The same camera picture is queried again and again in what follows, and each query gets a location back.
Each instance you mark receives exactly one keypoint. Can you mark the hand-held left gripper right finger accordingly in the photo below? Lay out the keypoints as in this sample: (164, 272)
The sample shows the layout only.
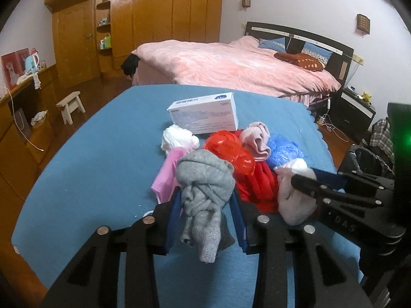
(239, 224)

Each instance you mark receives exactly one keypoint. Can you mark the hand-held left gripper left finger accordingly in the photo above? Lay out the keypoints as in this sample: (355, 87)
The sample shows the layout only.
(173, 219)

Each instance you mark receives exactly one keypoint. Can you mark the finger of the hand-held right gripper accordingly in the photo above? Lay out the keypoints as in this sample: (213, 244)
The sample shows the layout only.
(321, 191)
(330, 178)

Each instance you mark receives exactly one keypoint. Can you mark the white sock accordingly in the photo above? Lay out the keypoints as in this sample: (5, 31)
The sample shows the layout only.
(295, 205)

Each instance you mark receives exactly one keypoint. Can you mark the grey sock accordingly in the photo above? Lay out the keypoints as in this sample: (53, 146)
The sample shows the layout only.
(205, 179)

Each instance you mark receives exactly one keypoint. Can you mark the white and blue cardboard box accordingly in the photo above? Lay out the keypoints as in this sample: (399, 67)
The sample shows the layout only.
(205, 112)

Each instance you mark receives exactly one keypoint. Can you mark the red cloth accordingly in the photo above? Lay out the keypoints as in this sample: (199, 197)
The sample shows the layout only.
(257, 186)

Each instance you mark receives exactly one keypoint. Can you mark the pink face mask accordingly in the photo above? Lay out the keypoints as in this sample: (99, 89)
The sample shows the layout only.
(167, 176)

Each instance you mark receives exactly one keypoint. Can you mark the blue plastic bag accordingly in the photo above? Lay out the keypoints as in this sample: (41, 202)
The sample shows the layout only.
(285, 150)

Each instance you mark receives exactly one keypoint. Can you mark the white power strip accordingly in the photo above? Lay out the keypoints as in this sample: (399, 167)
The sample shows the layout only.
(321, 121)

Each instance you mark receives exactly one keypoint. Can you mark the plaid cloth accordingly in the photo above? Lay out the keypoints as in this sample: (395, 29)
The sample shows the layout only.
(380, 138)

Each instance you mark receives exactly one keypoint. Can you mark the black nightstand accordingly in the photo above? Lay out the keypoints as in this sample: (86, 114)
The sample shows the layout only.
(353, 115)

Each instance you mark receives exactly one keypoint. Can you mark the red plastic bag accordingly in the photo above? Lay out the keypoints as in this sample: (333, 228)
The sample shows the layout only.
(228, 149)

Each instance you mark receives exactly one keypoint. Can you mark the pink sock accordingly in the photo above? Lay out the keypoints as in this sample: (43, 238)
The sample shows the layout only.
(257, 141)

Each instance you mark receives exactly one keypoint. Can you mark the white crumpled tissue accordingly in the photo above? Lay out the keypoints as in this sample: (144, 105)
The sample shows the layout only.
(176, 138)

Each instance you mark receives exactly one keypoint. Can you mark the yellow plush toy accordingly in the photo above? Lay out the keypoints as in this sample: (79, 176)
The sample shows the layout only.
(366, 97)

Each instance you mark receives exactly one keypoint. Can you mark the blue tablecloth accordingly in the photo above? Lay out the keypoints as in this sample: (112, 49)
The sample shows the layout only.
(106, 154)

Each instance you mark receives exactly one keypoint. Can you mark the dark wooden headboard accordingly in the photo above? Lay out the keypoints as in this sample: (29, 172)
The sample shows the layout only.
(340, 61)

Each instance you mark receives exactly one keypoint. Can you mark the brown dotted pillow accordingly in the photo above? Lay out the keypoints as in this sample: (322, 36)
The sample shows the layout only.
(298, 60)

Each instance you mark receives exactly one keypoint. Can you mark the blue pillow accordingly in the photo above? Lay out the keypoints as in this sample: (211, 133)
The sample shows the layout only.
(273, 43)
(318, 53)

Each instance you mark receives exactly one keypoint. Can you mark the bed with pink blanket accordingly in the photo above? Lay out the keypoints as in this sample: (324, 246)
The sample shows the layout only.
(224, 67)

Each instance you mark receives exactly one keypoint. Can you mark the small wooden stool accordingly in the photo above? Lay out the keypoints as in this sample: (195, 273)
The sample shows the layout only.
(71, 102)

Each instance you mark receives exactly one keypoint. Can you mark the black cloth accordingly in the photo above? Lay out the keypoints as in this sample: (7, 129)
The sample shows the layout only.
(130, 65)

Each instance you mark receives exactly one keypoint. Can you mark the wooden desk cabinet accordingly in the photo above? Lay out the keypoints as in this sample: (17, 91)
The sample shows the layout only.
(19, 154)

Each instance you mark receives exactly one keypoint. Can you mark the white crumpled cloth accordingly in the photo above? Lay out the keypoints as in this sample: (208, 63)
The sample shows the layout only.
(39, 118)

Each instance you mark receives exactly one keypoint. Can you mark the paper bag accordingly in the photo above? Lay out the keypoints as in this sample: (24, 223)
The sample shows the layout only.
(23, 123)

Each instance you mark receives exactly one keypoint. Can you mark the green box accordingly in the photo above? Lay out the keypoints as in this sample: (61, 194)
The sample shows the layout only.
(106, 41)

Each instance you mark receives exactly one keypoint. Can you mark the wooden wardrobe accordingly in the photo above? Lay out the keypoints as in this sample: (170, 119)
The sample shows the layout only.
(154, 16)

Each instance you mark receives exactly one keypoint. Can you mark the red picture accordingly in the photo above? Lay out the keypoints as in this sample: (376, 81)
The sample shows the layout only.
(12, 69)

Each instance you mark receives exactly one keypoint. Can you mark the wall socket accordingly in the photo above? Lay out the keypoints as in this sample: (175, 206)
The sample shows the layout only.
(358, 59)

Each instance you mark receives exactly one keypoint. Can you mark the wall lamp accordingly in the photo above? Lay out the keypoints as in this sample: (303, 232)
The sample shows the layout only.
(246, 2)
(363, 23)

